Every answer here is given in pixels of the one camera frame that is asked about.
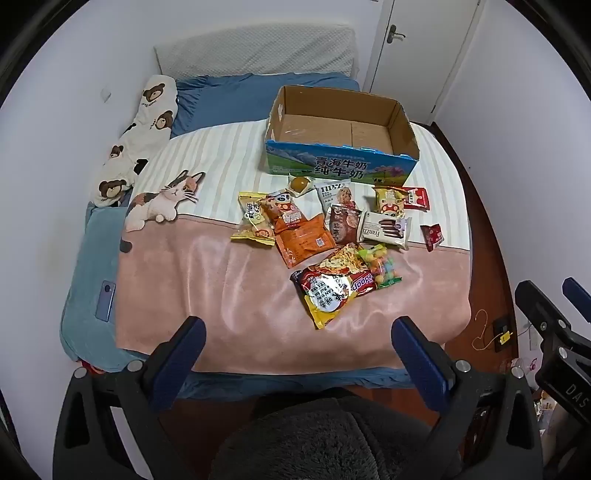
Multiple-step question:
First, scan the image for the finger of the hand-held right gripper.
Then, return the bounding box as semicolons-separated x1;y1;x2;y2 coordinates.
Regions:
514;280;578;352
561;276;591;315

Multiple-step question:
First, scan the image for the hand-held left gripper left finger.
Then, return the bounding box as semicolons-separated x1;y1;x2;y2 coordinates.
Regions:
53;316;207;480

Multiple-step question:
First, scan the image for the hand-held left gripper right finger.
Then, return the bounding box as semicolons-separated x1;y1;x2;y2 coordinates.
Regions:
391;316;543;480

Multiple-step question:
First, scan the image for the red blue lettered packet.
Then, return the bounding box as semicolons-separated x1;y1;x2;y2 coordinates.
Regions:
348;271;377;296

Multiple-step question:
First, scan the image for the colourful candy bag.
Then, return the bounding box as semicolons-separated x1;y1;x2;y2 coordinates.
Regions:
358;244;402;290

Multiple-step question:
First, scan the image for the red silver yellow packet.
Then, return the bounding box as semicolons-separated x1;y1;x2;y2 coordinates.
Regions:
290;268;358;329

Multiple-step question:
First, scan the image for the small dark red packet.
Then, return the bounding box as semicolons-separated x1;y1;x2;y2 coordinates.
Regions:
419;223;445;252

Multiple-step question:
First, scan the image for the noodle print packet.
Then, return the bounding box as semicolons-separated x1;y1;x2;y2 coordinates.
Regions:
307;242;370;282

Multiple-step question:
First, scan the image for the white wafer packet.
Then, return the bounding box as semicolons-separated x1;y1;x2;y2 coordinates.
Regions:
360;211;413;251

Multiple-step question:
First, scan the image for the brown cookie packet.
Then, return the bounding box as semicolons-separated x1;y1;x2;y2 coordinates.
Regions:
327;204;363;245

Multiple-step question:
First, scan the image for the yellow chip packet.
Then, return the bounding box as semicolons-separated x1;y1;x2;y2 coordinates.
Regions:
231;191;274;245

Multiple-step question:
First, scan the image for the small red white packet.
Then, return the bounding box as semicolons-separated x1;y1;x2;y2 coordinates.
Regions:
401;186;430;210

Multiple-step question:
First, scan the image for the yellow mushroom print packet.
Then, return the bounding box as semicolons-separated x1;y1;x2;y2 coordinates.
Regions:
373;185;407;217

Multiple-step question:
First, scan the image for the orange snack packet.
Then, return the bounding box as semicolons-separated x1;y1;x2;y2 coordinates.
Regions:
273;213;337;269

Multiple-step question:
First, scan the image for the white cookie packet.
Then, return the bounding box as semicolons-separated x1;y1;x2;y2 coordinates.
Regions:
316;181;358;213

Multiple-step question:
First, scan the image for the red panda print packet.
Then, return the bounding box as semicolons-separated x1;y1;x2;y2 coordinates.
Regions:
259;191;308;234

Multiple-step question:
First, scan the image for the printed cardboard box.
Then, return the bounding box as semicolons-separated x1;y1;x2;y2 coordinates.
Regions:
264;85;420;184

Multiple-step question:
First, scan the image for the cat print pink blanket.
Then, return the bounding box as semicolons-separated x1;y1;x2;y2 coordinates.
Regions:
115;120;472;374

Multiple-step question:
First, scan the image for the blue smartphone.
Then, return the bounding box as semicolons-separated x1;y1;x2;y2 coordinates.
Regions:
95;280;117;321

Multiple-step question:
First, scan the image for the blue mattress cover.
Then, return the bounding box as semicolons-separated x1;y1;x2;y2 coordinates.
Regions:
175;367;413;402

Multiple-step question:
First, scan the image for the teal plush blanket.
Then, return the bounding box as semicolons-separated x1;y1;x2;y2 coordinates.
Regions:
60;203;141;374

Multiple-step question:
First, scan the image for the clear egg yolk packet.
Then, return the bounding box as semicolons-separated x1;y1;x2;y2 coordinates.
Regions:
287;174;315;195

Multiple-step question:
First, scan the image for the bear print white cloth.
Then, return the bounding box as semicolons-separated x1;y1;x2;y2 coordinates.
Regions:
88;74;179;207

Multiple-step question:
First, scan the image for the blue pillow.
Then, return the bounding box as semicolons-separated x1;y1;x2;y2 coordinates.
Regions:
171;74;361;138

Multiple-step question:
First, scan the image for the white door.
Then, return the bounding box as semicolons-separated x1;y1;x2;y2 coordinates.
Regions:
362;0;486;124

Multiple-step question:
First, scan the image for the white textured pillow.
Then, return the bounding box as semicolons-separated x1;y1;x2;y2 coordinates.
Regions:
154;25;361;80

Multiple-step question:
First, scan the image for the black wall socket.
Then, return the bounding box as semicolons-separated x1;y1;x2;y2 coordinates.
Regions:
493;316;513;354

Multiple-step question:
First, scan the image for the thin orange cable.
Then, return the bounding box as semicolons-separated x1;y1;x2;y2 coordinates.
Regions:
471;309;504;352

